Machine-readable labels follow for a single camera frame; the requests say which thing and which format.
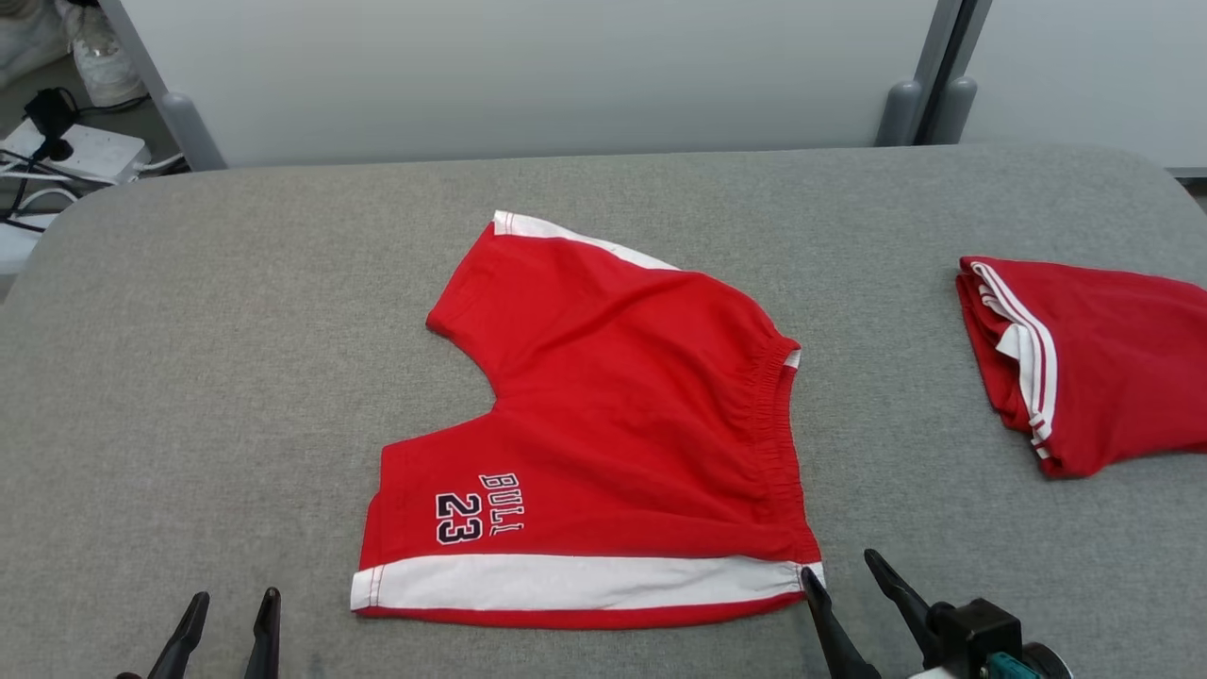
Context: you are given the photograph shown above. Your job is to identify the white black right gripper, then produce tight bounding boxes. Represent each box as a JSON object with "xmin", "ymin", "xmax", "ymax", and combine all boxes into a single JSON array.
[{"xmin": 800, "ymin": 549, "xmax": 1074, "ymax": 679}]

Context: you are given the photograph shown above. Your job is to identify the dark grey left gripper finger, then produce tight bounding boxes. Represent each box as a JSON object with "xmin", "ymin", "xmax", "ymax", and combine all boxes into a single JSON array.
[
  {"xmin": 141, "ymin": 592, "xmax": 210, "ymax": 679},
  {"xmin": 243, "ymin": 587, "xmax": 282, "ymax": 679}
]

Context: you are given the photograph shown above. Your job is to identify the red white-striped shorts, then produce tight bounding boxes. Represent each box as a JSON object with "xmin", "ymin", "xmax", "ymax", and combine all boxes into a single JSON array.
[{"xmin": 351, "ymin": 209, "xmax": 826, "ymax": 631}]

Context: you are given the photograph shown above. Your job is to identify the red Bulls 23 jersey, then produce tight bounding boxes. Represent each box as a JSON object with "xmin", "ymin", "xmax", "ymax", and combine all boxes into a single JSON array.
[{"xmin": 955, "ymin": 255, "xmax": 1207, "ymax": 480}]

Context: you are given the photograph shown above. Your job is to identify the white box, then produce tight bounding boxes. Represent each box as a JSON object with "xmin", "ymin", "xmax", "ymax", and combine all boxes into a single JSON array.
[{"xmin": 0, "ymin": 212, "xmax": 48, "ymax": 276}]

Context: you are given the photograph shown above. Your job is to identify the white power strip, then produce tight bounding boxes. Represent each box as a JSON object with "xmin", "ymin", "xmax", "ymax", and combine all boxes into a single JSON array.
[{"xmin": 0, "ymin": 121, "xmax": 152, "ymax": 186}]

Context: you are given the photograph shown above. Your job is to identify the black power adapter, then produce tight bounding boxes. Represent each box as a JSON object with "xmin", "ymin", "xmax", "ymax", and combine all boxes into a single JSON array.
[{"xmin": 24, "ymin": 87, "xmax": 81, "ymax": 163}]

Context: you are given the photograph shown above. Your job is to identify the white sneaker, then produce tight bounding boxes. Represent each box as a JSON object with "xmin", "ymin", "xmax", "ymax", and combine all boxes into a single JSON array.
[
  {"xmin": 57, "ymin": 0, "xmax": 149, "ymax": 108},
  {"xmin": 0, "ymin": 0, "xmax": 69, "ymax": 88}
]

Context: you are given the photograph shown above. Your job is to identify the grey slanted partition post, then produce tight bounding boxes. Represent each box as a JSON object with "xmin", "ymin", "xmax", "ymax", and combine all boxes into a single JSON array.
[{"xmin": 99, "ymin": 0, "xmax": 229, "ymax": 173}]

